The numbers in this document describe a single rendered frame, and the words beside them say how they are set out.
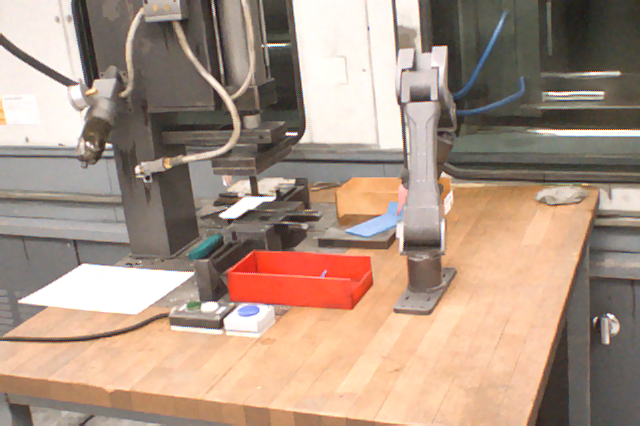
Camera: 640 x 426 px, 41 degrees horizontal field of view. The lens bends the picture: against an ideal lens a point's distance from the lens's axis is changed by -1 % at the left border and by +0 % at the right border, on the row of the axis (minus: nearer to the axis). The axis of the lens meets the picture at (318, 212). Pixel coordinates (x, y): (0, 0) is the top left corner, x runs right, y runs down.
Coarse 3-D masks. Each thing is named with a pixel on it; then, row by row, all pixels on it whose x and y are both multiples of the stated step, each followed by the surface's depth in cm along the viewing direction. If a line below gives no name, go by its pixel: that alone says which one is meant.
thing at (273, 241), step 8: (272, 232) 179; (304, 232) 195; (224, 240) 181; (256, 240) 178; (264, 240) 177; (272, 240) 179; (280, 240) 183; (288, 240) 191; (296, 240) 191; (256, 248) 178; (264, 248) 177; (272, 248) 180; (280, 248) 183
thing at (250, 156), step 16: (240, 112) 179; (176, 128) 189; (192, 128) 190; (208, 128) 189; (224, 128) 185; (240, 128) 181; (256, 128) 179; (272, 128) 177; (240, 144) 178; (256, 144) 176; (272, 144) 181; (288, 144) 186; (224, 160) 174; (240, 160) 172; (256, 160) 172; (272, 160) 179; (224, 176) 177
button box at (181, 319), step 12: (168, 312) 159; (180, 312) 155; (192, 312) 154; (204, 312) 153; (216, 312) 153; (228, 312) 154; (144, 324) 158; (180, 324) 154; (192, 324) 153; (204, 324) 152; (216, 324) 151; (12, 336) 158; (24, 336) 157; (72, 336) 155; (84, 336) 155; (96, 336) 155
